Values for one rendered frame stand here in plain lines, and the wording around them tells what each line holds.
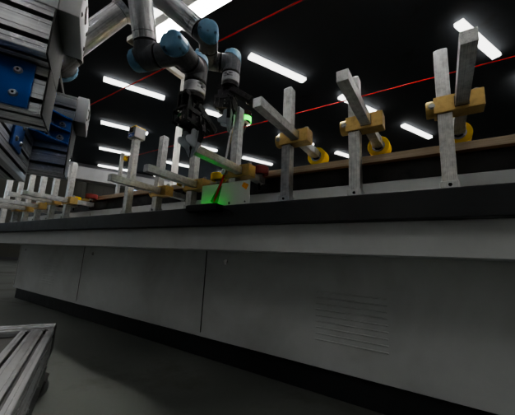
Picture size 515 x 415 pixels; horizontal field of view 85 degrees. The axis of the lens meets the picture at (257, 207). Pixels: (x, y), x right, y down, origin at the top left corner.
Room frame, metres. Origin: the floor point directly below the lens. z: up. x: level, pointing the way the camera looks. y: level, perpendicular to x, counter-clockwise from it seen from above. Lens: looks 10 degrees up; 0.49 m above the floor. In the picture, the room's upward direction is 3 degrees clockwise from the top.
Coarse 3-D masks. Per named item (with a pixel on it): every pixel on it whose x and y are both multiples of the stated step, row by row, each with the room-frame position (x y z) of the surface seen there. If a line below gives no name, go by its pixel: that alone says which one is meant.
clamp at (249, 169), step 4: (244, 164) 1.09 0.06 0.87; (248, 164) 1.08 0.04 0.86; (244, 168) 1.09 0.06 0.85; (248, 168) 1.08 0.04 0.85; (252, 168) 1.10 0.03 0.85; (228, 172) 1.14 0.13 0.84; (244, 172) 1.09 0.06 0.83; (248, 172) 1.08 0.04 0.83; (252, 172) 1.10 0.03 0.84; (228, 176) 1.14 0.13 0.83; (232, 176) 1.12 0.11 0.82; (236, 176) 1.11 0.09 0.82; (240, 176) 1.11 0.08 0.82; (244, 176) 1.11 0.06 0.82; (248, 176) 1.10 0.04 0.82; (252, 176) 1.10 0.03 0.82
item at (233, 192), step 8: (216, 184) 1.17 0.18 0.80; (224, 184) 1.15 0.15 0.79; (232, 184) 1.12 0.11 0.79; (240, 184) 1.10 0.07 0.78; (248, 184) 1.08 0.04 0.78; (208, 192) 1.20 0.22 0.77; (224, 192) 1.15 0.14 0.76; (232, 192) 1.12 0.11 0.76; (240, 192) 1.10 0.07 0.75; (248, 192) 1.08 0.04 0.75; (208, 200) 1.19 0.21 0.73; (224, 200) 1.14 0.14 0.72; (232, 200) 1.12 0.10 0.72; (240, 200) 1.10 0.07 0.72; (248, 200) 1.08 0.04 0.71
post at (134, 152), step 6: (132, 144) 1.55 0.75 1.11; (138, 144) 1.57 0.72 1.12; (132, 150) 1.55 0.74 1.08; (138, 150) 1.57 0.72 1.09; (132, 156) 1.54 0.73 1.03; (132, 162) 1.55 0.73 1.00; (132, 168) 1.55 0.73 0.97; (132, 174) 1.56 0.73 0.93; (126, 186) 1.56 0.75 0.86; (126, 192) 1.55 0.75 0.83; (132, 192) 1.57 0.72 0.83; (126, 198) 1.55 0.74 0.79; (126, 204) 1.54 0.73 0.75; (126, 210) 1.54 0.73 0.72
